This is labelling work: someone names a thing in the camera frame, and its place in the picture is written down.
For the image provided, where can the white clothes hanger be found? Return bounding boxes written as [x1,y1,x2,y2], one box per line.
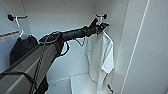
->
[14,15,32,40]
[95,14,113,39]

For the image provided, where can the white shirt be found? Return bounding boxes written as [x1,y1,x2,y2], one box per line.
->
[83,31,115,94]

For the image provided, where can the black wardrobe hook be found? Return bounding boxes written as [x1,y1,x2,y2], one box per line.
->
[7,13,28,22]
[95,13,108,20]

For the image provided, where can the white wardrobe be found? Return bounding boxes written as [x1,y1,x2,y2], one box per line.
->
[0,0,151,94]

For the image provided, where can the white inner shelf unit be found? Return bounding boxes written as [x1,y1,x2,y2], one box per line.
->
[46,73,101,94]

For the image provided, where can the black garment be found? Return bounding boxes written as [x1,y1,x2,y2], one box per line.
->
[9,34,51,94]

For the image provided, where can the orange white warning sticker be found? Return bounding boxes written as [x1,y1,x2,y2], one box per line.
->
[0,30,20,44]

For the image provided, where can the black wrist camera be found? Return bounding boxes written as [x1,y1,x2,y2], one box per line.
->
[88,17,100,28]

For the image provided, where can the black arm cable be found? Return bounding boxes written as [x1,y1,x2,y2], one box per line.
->
[31,30,86,94]

